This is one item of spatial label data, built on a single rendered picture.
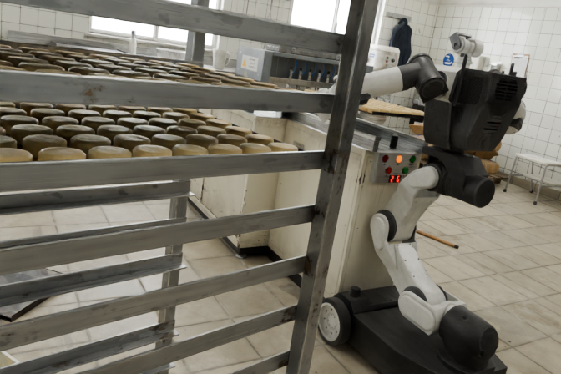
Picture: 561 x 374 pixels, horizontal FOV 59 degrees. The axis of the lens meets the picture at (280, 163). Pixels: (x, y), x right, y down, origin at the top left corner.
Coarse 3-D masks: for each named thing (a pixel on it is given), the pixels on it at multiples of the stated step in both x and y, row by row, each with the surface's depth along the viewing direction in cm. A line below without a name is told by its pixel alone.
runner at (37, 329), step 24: (288, 264) 80; (168, 288) 65; (192, 288) 68; (216, 288) 71; (240, 288) 74; (72, 312) 57; (96, 312) 59; (120, 312) 61; (144, 312) 64; (0, 336) 52; (24, 336) 54; (48, 336) 56
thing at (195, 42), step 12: (192, 0) 104; (204, 0) 104; (192, 36) 105; (204, 36) 106; (192, 48) 105; (204, 48) 107; (192, 60) 106; (180, 204) 114; (180, 216) 115; (168, 252) 117; (168, 276) 118; (168, 312) 120; (168, 372) 126
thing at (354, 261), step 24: (288, 120) 267; (312, 144) 246; (384, 144) 231; (360, 168) 214; (288, 192) 266; (312, 192) 246; (360, 192) 216; (384, 192) 223; (360, 216) 220; (288, 240) 265; (336, 240) 228; (360, 240) 224; (336, 264) 227; (360, 264) 228; (336, 288) 227
